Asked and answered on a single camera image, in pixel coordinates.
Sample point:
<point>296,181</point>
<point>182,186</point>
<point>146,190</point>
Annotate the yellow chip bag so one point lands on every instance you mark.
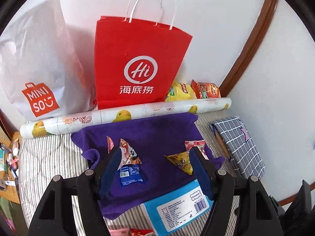
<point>181,92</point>

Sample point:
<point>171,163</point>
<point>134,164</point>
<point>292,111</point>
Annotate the orange chip bag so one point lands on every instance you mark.
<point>208,89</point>

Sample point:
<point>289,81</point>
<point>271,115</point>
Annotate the panda print snack packet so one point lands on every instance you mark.
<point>129,152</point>

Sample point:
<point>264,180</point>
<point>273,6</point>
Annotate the red paper shopping bag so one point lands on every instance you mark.
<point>137,46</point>

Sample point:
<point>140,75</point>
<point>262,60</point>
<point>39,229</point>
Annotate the fruit print wallpaper roll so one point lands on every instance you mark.
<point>98,116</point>

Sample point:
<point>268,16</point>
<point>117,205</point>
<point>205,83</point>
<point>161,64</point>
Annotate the yellow triangular snack packet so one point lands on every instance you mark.
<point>181,163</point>

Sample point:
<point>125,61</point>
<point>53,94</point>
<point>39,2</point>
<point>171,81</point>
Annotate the blue tissue box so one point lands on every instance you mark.
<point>172,211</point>

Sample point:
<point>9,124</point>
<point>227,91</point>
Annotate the pink clear candy packet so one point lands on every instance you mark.
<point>196,143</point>

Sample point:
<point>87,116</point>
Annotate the white plastic shopping bag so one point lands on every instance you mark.
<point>49,66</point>

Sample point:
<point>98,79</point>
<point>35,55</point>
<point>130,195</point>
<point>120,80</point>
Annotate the brown flat board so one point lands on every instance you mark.
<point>222,147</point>

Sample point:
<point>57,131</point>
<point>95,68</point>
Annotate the purple towel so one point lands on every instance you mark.
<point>157,137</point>

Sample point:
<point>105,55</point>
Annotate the cluttered wooden bedside table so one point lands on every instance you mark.
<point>7,196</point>

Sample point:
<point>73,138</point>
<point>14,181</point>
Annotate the grey checked folded cloth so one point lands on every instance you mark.
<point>243,147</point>

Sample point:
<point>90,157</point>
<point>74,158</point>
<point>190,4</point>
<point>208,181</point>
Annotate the blue snack packet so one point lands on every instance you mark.
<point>131,175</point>

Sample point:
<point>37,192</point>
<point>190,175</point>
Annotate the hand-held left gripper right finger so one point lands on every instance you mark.
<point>201,174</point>

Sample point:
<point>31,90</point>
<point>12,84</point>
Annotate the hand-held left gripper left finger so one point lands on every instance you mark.
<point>110,170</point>

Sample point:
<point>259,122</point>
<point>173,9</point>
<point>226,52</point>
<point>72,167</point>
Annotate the brown wooden door frame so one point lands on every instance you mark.
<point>253,46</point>

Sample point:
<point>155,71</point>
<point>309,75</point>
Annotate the brown wooden baseboard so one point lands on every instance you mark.
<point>288,194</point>

